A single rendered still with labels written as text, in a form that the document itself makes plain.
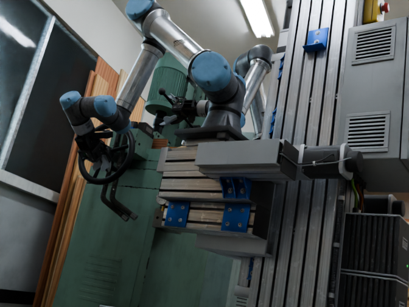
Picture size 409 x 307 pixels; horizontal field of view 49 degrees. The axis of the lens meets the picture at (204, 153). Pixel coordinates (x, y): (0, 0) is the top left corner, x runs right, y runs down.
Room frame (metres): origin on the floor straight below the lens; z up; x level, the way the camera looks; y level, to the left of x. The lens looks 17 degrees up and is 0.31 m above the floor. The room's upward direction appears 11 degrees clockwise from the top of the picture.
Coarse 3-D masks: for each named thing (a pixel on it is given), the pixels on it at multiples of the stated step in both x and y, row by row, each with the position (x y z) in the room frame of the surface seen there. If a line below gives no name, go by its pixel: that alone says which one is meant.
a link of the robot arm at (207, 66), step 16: (144, 0) 1.36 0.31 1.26; (128, 16) 1.40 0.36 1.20; (144, 16) 1.37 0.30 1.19; (160, 16) 1.36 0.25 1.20; (144, 32) 1.41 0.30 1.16; (160, 32) 1.36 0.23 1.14; (176, 32) 1.33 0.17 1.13; (176, 48) 1.33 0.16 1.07; (192, 48) 1.30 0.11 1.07; (192, 64) 1.26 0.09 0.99; (208, 64) 1.24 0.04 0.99; (224, 64) 1.23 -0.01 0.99; (208, 80) 1.24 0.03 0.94; (224, 80) 1.25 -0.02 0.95; (208, 96) 1.34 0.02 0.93; (224, 96) 1.32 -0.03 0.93
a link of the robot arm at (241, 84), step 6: (234, 72) 1.37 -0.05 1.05; (240, 78) 1.38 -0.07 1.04; (240, 84) 1.38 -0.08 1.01; (240, 90) 1.37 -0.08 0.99; (234, 96) 1.35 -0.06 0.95; (240, 96) 1.38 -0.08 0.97; (210, 102) 1.41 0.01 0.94; (216, 102) 1.37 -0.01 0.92; (222, 102) 1.36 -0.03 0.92; (228, 102) 1.36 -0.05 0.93; (234, 102) 1.37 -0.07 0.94; (240, 102) 1.39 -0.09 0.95; (234, 108) 1.38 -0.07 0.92; (240, 108) 1.40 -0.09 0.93
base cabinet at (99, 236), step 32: (96, 192) 2.07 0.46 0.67; (128, 192) 1.99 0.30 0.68; (96, 224) 2.05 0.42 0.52; (128, 224) 1.97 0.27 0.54; (96, 256) 2.03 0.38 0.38; (128, 256) 1.95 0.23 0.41; (160, 256) 1.99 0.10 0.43; (192, 256) 2.26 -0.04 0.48; (64, 288) 2.09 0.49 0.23; (96, 288) 2.01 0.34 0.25; (128, 288) 1.93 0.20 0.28; (160, 288) 2.04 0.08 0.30; (192, 288) 2.32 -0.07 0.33
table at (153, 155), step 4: (136, 148) 1.88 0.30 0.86; (136, 152) 1.88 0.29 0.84; (140, 152) 1.90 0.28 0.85; (144, 152) 1.93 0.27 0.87; (148, 152) 1.97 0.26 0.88; (152, 152) 1.96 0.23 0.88; (156, 152) 1.94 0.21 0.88; (160, 152) 1.94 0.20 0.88; (124, 156) 1.96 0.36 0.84; (136, 156) 1.92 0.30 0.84; (140, 156) 1.91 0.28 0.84; (144, 156) 1.94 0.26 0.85; (148, 156) 1.96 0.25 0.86; (152, 156) 1.95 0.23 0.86; (156, 156) 1.94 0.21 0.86; (88, 160) 2.18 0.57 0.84; (144, 160) 1.97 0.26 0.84; (148, 160) 1.96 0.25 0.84; (152, 160) 1.95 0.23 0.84; (156, 160) 1.94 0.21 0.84
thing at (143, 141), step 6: (114, 132) 1.95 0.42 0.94; (132, 132) 1.90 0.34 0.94; (138, 132) 1.89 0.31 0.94; (114, 138) 1.94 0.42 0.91; (120, 138) 1.93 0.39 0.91; (138, 138) 1.90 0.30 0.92; (144, 138) 1.94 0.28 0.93; (150, 138) 1.98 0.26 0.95; (120, 144) 1.92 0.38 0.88; (138, 144) 1.91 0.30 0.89; (144, 144) 1.95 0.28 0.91; (150, 144) 1.99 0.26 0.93; (144, 150) 1.96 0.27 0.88
